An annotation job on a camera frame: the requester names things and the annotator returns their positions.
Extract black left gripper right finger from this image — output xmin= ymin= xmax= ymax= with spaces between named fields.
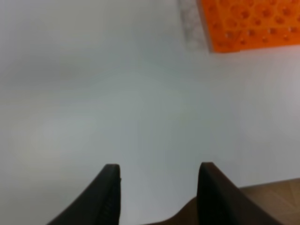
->
xmin=196 ymin=162 xmax=285 ymax=225

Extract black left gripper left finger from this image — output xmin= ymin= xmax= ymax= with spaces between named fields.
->
xmin=49 ymin=164 xmax=121 ymax=225

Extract orange test tube rack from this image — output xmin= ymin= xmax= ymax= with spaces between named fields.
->
xmin=197 ymin=0 xmax=300 ymax=53

